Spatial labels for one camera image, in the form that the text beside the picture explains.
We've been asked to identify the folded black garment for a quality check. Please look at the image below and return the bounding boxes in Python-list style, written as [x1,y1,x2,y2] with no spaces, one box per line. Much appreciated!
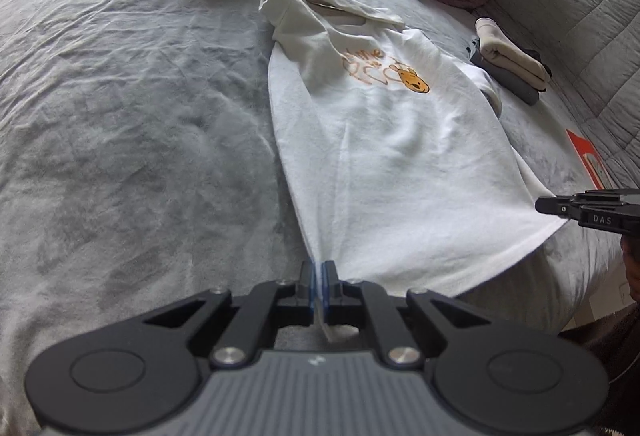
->
[522,50,553,80]

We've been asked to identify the person's right forearm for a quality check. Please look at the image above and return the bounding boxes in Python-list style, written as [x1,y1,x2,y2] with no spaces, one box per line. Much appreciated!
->
[619,236,640,303]

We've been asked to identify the person's brown fleece clothing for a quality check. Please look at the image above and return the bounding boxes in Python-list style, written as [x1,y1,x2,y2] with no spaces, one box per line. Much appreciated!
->
[557,301,640,436]

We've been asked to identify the grey bed sheet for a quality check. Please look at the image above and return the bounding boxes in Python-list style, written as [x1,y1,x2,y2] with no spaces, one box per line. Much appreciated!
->
[0,0,631,436]

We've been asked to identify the white bear print t-shirt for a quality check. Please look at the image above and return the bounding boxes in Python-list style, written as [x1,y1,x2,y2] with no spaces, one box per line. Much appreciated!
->
[258,0,568,342]

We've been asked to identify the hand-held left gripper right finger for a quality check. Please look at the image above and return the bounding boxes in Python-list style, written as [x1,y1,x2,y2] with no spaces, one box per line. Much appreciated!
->
[320,260,493,369]

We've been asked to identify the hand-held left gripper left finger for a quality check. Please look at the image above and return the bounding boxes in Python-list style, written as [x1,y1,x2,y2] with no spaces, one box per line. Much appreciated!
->
[142,260,319,369]

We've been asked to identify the folded grey garment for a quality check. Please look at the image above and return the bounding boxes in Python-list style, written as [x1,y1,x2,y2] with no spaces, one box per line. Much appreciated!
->
[469,38,538,105]

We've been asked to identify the folded beige garment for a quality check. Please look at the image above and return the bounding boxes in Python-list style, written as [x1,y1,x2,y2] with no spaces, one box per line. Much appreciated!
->
[475,17,551,91]

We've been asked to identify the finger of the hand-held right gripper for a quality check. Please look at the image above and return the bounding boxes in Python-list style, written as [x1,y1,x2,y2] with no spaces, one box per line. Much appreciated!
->
[535,196,581,219]

